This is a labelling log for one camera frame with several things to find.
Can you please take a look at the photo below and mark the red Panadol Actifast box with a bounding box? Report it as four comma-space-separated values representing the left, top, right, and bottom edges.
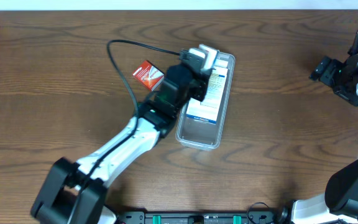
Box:
132, 60, 165, 91

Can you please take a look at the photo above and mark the blue fever patch box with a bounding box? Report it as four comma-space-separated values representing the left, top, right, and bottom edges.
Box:
186, 67, 228, 124

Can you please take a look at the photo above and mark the white Panadol box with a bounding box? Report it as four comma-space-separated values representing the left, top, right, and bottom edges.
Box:
198, 44, 219, 73

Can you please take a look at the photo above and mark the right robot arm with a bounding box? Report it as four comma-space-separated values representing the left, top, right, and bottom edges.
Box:
275, 30, 358, 223

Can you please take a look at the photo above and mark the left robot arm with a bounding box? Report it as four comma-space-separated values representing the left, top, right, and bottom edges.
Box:
30, 63, 213, 224

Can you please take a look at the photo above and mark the clear plastic container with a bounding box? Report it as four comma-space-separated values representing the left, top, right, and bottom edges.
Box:
176, 52, 236, 151

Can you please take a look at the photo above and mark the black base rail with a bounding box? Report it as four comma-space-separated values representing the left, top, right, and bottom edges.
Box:
116, 210, 285, 224

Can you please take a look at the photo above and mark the left black cable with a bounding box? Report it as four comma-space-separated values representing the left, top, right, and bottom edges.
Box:
70, 39, 181, 224

